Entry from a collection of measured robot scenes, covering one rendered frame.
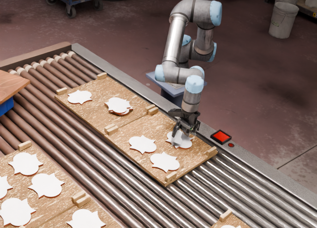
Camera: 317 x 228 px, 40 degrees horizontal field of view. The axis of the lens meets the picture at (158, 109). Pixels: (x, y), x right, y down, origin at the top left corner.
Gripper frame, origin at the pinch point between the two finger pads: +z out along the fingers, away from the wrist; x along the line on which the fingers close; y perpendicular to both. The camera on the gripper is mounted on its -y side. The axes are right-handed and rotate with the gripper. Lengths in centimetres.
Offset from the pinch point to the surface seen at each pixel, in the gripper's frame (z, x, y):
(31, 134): 5, -50, -47
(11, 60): 3, -27, -108
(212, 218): 1.2, -22.8, 40.3
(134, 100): 2.0, 5.0, -37.8
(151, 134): 1.2, -7.0, -11.6
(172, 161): -0.5, -13.5, 8.8
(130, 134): 1.3, -15.0, -17.6
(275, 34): 95, 337, -136
